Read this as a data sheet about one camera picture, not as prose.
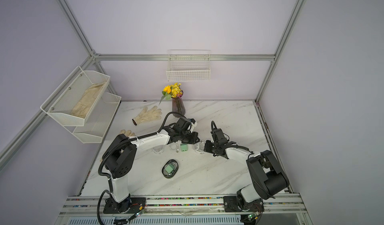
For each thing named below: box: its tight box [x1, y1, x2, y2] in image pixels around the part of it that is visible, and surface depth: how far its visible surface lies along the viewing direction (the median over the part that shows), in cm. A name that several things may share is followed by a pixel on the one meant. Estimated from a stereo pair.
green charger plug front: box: [164, 163, 175, 174], surface depth 85 cm
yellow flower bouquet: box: [158, 82, 184, 106], surface depth 95 cm
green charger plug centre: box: [180, 143, 188, 152], surface depth 95 cm
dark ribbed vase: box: [172, 97, 186, 118], surface depth 106 cm
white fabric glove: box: [132, 105, 163, 126], surface depth 113 cm
